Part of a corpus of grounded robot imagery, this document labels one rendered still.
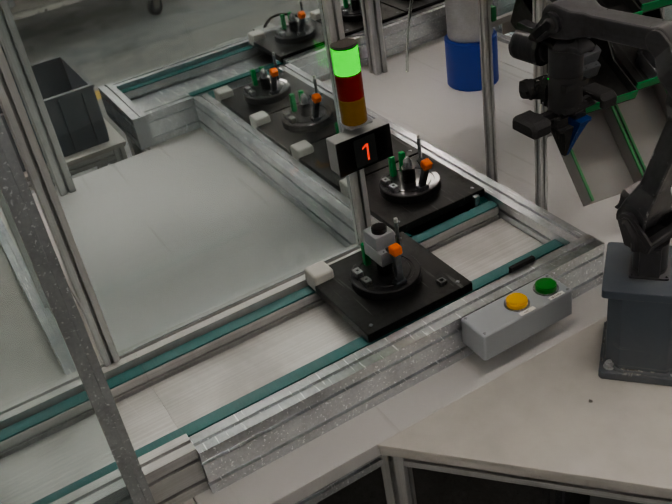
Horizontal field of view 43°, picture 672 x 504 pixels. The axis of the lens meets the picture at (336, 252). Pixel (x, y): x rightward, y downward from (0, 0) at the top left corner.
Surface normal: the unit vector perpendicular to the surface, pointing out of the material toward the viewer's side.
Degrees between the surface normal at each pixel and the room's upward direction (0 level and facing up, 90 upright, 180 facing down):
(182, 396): 0
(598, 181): 45
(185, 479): 90
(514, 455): 0
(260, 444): 90
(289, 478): 0
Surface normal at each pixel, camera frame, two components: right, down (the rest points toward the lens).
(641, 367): -0.31, 0.58
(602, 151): 0.15, -0.23
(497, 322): -0.15, -0.81
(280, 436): 0.51, 0.43
